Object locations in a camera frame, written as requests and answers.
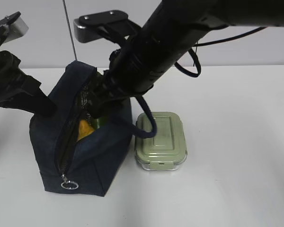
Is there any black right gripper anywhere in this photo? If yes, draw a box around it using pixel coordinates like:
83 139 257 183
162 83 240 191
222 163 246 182
89 70 132 118

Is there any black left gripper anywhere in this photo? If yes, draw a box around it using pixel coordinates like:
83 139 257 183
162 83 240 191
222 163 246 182
0 62 56 117

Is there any green cucumber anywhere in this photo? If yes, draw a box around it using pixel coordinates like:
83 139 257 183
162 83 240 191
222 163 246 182
92 72 107 129

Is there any yellow toy pepper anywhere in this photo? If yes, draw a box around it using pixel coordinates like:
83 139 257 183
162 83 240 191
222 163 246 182
77 120 95 141

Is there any dark blue lunch bag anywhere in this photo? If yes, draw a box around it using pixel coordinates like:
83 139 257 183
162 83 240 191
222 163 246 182
29 61 157 196

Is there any green lid glass container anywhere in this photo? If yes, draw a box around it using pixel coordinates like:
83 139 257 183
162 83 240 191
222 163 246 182
134 112 187 171

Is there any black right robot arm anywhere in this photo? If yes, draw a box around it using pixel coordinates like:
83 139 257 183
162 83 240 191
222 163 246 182
80 0 284 118

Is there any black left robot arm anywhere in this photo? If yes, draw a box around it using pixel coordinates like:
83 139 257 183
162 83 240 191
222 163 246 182
0 51 56 117

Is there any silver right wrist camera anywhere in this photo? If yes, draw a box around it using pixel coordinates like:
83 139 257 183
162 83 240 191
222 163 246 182
73 10 141 46

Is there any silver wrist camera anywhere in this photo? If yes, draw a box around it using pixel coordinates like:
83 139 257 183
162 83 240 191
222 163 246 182
0 11 29 46
73 10 141 46

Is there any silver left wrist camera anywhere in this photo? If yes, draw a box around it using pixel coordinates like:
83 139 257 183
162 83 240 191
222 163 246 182
0 11 29 46

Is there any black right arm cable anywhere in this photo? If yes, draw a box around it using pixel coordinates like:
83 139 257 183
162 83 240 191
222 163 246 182
175 26 268 78

